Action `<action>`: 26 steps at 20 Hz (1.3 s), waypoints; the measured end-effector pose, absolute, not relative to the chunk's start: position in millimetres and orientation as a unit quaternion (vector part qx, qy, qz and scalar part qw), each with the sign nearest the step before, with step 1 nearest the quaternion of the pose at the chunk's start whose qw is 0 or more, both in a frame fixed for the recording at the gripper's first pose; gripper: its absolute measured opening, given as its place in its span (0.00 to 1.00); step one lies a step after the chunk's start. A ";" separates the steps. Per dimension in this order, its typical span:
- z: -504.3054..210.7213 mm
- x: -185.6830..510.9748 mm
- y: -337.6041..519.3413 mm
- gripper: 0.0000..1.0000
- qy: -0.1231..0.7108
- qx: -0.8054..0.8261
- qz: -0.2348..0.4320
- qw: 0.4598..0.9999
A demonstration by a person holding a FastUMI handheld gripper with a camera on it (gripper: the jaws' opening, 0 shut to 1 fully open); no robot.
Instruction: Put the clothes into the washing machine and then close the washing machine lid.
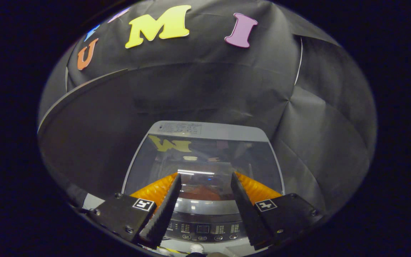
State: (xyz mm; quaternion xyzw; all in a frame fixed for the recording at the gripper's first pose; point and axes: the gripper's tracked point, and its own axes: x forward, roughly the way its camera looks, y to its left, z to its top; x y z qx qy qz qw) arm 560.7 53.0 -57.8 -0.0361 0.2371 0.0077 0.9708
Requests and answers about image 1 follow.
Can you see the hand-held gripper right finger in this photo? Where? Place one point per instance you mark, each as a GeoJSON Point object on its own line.
{"type": "Point", "coordinates": [246, 210]}

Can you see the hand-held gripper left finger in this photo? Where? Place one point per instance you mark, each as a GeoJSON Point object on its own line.
{"type": "Point", "coordinates": [164, 210]}

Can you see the grey washing machine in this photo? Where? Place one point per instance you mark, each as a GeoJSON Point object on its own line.
{"type": "Point", "coordinates": [205, 225]}

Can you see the grey cabinet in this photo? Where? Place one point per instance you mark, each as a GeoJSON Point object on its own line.
{"type": "Point", "coordinates": [95, 142]}

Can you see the black backdrop cloth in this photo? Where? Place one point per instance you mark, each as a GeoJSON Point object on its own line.
{"type": "Point", "coordinates": [205, 78]}

